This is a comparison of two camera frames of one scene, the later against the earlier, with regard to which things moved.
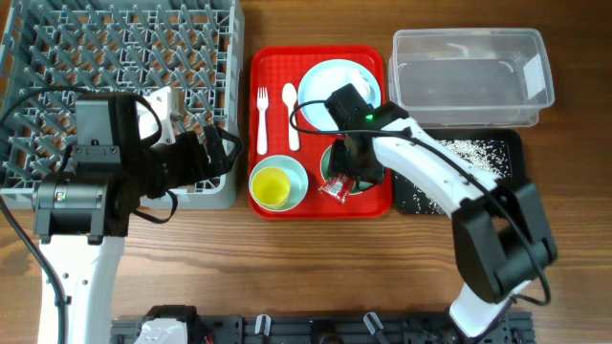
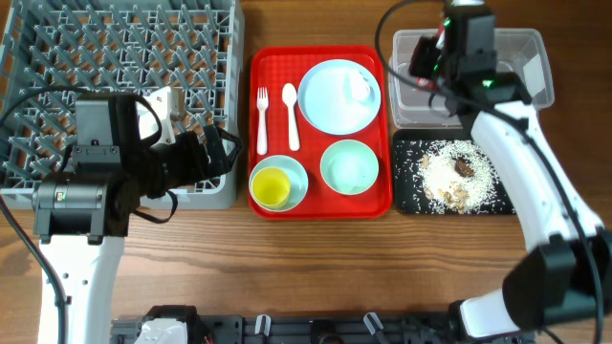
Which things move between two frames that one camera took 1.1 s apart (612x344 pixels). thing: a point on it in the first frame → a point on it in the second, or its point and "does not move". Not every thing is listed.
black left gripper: x=218 y=162 does not move
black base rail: x=332 y=330 does not move
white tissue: x=360 y=80 does not move
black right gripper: x=338 y=165 → x=424 y=48
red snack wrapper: x=338 y=186 → x=423 y=81
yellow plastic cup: x=271 y=187 does not move
